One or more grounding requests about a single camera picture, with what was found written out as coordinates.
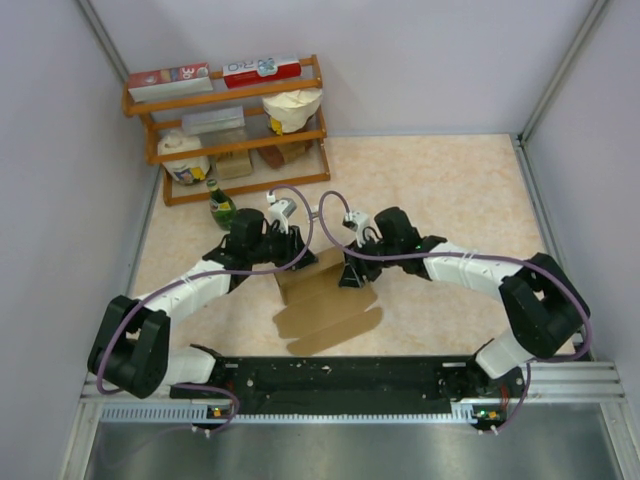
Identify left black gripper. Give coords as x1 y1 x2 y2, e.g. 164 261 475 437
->
248 222 318 271

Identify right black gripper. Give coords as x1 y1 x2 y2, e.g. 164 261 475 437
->
339 233 401 289

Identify brown cardboard box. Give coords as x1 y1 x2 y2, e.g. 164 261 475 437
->
273 247 383 357

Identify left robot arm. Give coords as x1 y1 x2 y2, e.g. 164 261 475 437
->
87 208 317 399

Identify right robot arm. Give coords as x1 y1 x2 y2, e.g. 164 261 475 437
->
339 207 590 396

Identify clear plastic box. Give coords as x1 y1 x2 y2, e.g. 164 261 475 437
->
181 106 245 135

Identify red white wrap box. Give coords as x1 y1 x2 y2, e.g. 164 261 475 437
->
222 55 302 89

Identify red grey foil box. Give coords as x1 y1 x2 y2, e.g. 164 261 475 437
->
127 62 213 102

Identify green glass bottle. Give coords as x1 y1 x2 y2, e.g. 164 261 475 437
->
206 178 237 231

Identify brown bread pieces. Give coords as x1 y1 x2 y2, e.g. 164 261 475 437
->
257 140 313 170

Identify tan cardboard packet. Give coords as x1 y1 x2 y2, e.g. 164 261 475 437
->
213 128 253 180

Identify white paper bag lower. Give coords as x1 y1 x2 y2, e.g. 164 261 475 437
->
156 128 211 186

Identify white paper bag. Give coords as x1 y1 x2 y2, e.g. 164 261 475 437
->
262 88 323 135
156 128 211 186

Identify white paper bag upper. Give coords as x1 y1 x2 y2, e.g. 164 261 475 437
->
262 88 323 135

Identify wooden shelf rack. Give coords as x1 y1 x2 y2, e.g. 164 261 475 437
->
121 54 331 197

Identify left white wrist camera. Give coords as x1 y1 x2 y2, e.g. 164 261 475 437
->
266 193 297 233

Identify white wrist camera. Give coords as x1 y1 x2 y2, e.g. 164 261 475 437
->
342 210 371 247
266 193 297 233

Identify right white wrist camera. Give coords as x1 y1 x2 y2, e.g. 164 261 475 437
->
342 210 371 247

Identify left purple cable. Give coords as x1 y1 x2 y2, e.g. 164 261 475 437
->
95 184 316 436

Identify purple cable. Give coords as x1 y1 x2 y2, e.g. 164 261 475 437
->
317 190 593 434
95 184 316 436

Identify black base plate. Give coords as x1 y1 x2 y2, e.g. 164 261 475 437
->
169 354 529 416

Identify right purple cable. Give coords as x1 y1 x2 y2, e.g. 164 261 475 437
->
317 190 593 434

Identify aluminium front rail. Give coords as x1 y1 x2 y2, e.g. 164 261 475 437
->
80 356 625 429

